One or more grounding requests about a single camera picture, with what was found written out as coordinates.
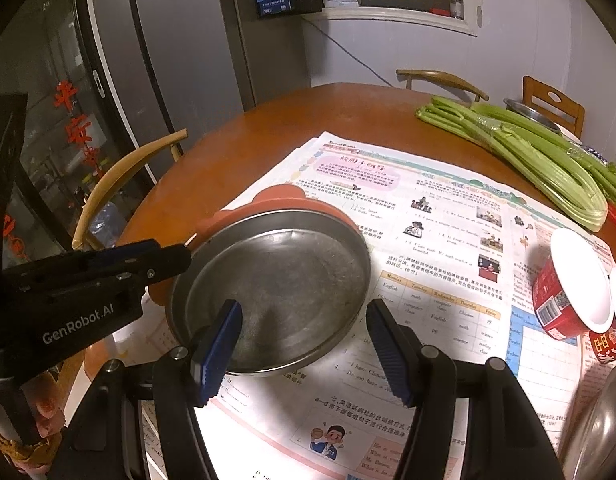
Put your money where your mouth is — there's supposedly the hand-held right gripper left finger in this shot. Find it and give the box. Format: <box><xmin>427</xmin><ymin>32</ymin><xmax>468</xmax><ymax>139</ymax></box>
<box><xmin>68</xmin><ymin>299</ymin><xmax>245</xmax><ymax>480</ymax></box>

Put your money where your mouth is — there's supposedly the person's left hand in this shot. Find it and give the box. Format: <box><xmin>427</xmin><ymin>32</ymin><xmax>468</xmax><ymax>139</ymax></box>
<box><xmin>34</xmin><ymin>370</ymin><xmax>71</xmax><ymax>443</ymax></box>

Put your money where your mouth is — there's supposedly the steel basin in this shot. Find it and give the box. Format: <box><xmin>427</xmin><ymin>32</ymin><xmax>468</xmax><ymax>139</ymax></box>
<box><xmin>503</xmin><ymin>98</ymin><xmax>561</xmax><ymax>133</ymax></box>

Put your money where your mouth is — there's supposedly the grey refrigerator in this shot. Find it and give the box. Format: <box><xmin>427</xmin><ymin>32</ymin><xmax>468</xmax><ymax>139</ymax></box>
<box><xmin>85</xmin><ymin>0</ymin><xmax>259</xmax><ymax>181</ymax></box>

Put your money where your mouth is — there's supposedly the wooden chair with cutout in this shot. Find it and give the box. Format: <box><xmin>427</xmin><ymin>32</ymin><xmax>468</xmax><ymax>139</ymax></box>
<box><xmin>522</xmin><ymin>76</ymin><xmax>586</xmax><ymax>138</ymax></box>

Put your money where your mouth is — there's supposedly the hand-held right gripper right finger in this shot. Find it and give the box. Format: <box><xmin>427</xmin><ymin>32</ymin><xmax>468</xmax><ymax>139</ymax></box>
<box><xmin>365</xmin><ymin>298</ymin><xmax>566</xmax><ymax>480</ymax></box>

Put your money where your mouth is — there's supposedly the large steel bowl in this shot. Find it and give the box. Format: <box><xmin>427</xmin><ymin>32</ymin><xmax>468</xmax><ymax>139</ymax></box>
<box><xmin>558</xmin><ymin>360</ymin><xmax>616</xmax><ymax>480</ymax></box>

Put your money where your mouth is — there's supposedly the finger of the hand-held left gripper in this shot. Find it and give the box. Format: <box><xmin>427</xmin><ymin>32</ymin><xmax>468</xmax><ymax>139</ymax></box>
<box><xmin>2</xmin><ymin>239</ymin><xmax>165</xmax><ymax>289</ymax></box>
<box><xmin>18</xmin><ymin>244</ymin><xmax>193</xmax><ymax>295</ymax></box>

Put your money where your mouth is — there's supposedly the celery bunch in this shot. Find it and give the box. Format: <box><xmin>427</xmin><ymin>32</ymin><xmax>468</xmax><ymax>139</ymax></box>
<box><xmin>470</xmin><ymin>102</ymin><xmax>616</xmax><ymax>206</ymax></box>
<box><xmin>415</xmin><ymin>97</ymin><xmax>609</xmax><ymax>233</ymax></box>

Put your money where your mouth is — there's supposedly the red instant noodle bowl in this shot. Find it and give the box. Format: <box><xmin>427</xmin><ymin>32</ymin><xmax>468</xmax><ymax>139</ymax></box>
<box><xmin>532</xmin><ymin>228</ymin><xmax>615</xmax><ymax>338</ymax></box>
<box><xmin>588</xmin><ymin>266</ymin><xmax>616</xmax><ymax>366</ymax></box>

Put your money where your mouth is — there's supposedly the small steel plate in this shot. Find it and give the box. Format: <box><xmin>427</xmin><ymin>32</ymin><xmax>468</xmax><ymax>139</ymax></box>
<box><xmin>169</xmin><ymin>210</ymin><xmax>373</xmax><ymax>378</ymax></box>

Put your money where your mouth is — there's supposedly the wall cable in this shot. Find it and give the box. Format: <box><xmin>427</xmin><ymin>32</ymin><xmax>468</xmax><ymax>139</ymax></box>
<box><xmin>303</xmin><ymin>15</ymin><xmax>396</xmax><ymax>86</ymax></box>

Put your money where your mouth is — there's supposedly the orange plastic plate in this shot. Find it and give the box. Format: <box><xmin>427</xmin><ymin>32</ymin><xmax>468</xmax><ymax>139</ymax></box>
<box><xmin>146</xmin><ymin>184</ymin><xmax>361</xmax><ymax>311</ymax></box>

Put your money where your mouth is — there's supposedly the printed newspaper sheet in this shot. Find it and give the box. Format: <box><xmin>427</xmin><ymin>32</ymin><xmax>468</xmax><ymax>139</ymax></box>
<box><xmin>62</xmin><ymin>132</ymin><xmax>616</xmax><ymax>480</ymax></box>

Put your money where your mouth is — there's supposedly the glass door with red decorations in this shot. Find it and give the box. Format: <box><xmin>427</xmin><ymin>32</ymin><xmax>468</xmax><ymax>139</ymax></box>
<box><xmin>0</xmin><ymin>0</ymin><xmax>153</xmax><ymax>271</ymax></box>

